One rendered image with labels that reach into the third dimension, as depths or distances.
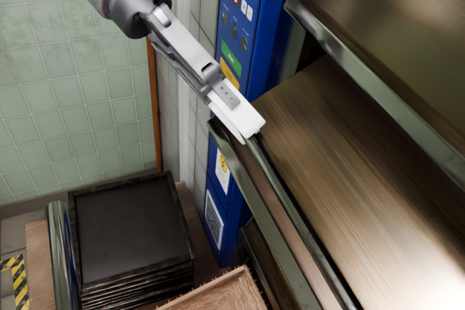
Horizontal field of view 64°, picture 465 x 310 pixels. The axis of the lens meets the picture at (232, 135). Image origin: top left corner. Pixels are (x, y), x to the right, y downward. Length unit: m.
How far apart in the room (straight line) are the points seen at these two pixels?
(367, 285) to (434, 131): 0.17
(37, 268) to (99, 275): 0.32
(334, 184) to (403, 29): 0.18
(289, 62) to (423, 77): 0.25
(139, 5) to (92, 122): 1.27
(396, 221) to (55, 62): 1.31
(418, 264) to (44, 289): 1.02
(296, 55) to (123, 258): 0.67
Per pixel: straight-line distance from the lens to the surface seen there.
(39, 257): 1.28
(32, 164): 1.86
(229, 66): 0.69
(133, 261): 0.98
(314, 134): 0.48
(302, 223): 0.37
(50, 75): 1.55
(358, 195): 0.44
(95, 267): 0.99
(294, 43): 0.54
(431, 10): 0.37
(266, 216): 0.43
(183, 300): 0.91
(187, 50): 0.42
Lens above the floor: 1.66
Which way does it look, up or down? 46 degrees down
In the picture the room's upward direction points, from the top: 8 degrees clockwise
